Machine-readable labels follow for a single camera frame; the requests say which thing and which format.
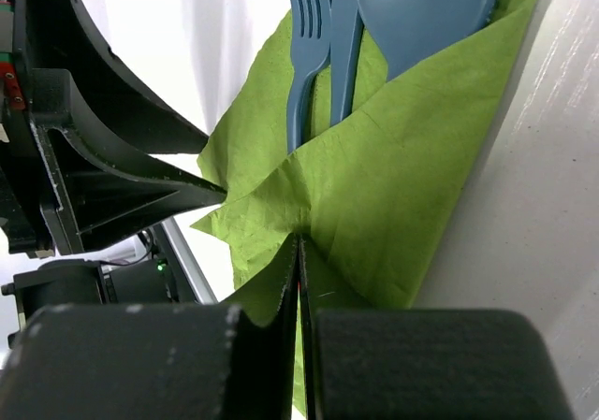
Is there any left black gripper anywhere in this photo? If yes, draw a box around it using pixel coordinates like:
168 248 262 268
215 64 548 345
1 0 226 256

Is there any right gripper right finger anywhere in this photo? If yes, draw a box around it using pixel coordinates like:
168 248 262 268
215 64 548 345
299 237 573 419

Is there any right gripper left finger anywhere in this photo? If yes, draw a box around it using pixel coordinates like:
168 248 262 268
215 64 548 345
1 235 299 419

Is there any green paper napkin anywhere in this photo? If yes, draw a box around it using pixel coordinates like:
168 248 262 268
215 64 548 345
190 0 540 416

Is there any blue plastic fork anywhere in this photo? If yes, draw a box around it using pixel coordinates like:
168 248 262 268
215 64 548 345
286 0 331 153

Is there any blue plastic knife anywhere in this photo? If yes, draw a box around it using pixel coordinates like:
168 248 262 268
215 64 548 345
330 0 363 126

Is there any blue plastic spoon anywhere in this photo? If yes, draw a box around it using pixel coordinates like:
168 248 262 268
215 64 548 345
357 0 496 80

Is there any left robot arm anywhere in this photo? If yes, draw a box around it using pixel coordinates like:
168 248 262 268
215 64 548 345
1 0 226 324

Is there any aluminium front rail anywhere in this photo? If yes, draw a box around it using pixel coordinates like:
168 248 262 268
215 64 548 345
155 217 218 304

